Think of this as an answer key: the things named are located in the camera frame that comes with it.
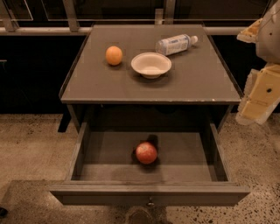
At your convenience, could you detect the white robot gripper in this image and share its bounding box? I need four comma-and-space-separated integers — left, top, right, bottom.
235, 1, 280, 125

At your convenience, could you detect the red apple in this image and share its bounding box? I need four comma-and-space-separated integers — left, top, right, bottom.
136, 142, 158, 165

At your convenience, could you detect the open grey top drawer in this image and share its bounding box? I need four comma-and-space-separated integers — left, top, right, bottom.
50, 123, 250, 207

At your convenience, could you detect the metal railing behind cabinet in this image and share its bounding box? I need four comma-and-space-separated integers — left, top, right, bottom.
0, 0, 280, 37

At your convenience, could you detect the grey cabinet with counter top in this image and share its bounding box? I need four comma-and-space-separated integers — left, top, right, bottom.
60, 24, 241, 127

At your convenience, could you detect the clear plastic water bottle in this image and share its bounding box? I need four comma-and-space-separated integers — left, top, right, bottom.
156, 34, 198, 56

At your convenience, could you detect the orange fruit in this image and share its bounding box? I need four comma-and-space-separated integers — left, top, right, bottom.
105, 46, 123, 66

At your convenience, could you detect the white paper bowl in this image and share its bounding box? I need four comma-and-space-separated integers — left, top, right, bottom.
130, 52, 172, 79

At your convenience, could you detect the small metal drawer knob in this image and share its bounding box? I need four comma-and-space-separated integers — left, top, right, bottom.
146, 196, 155, 207

